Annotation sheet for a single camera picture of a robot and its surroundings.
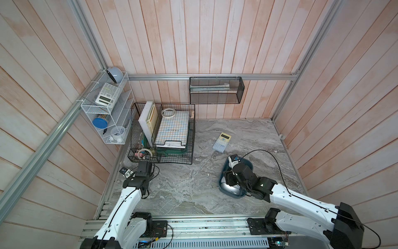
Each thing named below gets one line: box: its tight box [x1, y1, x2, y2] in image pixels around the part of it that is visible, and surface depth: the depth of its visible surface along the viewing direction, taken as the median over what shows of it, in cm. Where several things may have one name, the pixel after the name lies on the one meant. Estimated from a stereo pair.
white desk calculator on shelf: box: [94, 82, 121, 108], surface depth 78 cm
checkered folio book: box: [154, 111, 190, 149], surface depth 89 cm
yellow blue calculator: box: [212, 131, 232, 154], surface depth 107 cm
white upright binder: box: [137, 100, 159, 147], surface depth 90 cm
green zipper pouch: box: [156, 145, 188, 157], surface depth 89 cm
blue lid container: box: [92, 117, 108, 129], surface depth 78 cm
